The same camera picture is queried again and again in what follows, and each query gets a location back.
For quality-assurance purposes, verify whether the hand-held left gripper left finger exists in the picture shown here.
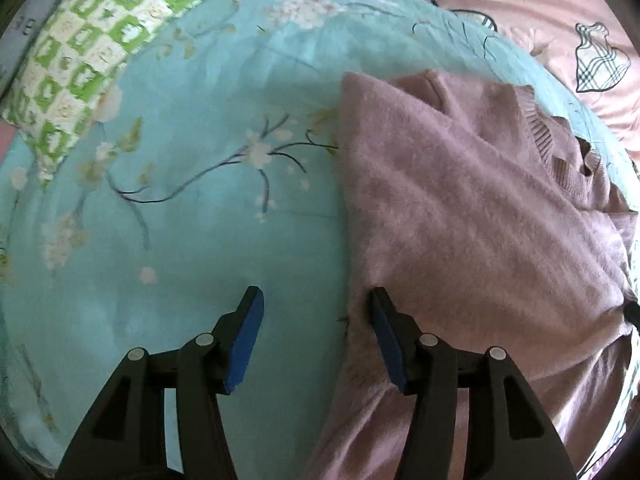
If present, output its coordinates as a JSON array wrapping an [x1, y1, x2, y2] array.
[[54, 286, 265, 480]]

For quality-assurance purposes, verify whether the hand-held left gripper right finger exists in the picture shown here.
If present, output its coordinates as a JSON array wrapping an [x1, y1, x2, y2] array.
[[369, 287, 578, 480]]

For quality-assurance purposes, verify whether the pink fuzzy sweater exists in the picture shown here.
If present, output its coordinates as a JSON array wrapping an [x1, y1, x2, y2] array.
[[305, 71, 640, 480]]

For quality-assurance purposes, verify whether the teal floral bedsheet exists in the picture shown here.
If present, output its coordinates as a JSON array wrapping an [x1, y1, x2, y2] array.
[[0, 0, 640, 476]]

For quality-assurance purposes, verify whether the pink under sheet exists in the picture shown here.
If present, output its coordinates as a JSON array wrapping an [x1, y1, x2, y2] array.
[[0, 121, 23, 158]]

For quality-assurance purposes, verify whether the green checked pillow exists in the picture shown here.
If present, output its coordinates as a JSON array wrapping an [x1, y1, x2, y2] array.
[[0, 0, 258, 183]]

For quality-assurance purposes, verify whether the grey printed pillow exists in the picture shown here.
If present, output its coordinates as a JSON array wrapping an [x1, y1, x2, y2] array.
[[0, 0, 101, 93]]

